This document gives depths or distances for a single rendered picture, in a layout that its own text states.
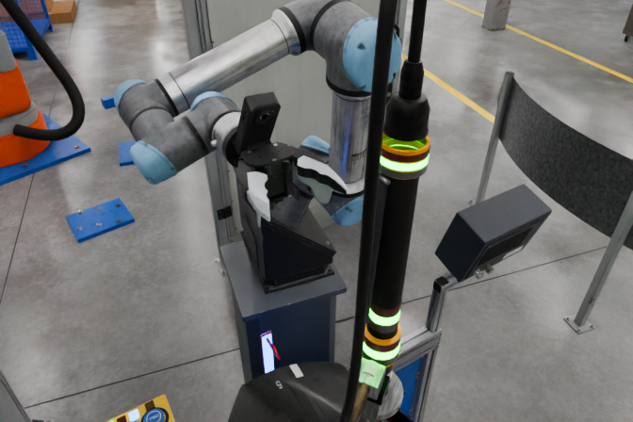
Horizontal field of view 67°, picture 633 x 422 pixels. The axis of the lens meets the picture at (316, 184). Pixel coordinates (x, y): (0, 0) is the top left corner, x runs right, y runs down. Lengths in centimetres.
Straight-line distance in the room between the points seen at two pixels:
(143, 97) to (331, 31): 35
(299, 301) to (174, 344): 135
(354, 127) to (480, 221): 47
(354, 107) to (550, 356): 201
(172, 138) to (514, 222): 89
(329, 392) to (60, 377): 189
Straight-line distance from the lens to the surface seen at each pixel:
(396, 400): 65
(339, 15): 92
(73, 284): 311
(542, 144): 277
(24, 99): 432
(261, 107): 64
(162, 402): 114
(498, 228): 131
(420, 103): 39
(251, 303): 137
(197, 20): 225
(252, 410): 68
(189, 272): 296
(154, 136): 82
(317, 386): 99
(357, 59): 86
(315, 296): 137
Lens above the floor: 201
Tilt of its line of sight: 34 degrees down
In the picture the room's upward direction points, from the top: straight up
